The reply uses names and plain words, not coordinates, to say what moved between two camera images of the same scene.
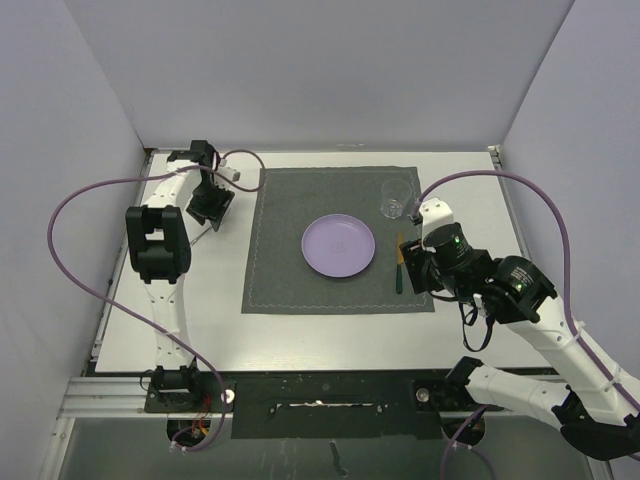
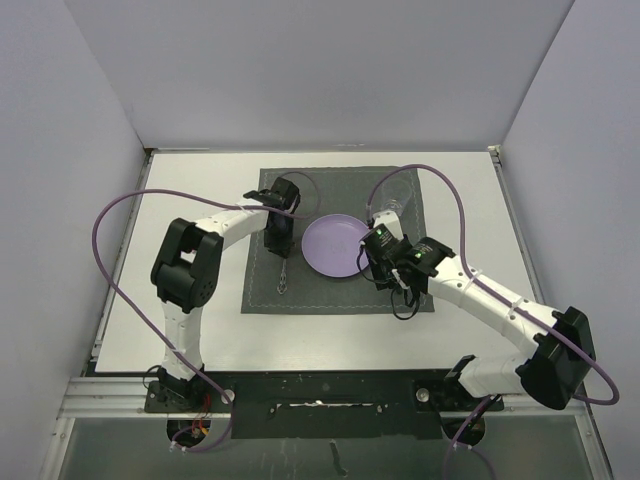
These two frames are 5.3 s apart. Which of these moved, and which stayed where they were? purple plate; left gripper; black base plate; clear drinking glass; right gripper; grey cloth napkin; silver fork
Moved: left gripper; silver fork; right gripper
Stayed: clear drinking glass; grey cloth napkin; purple plate; black base plate
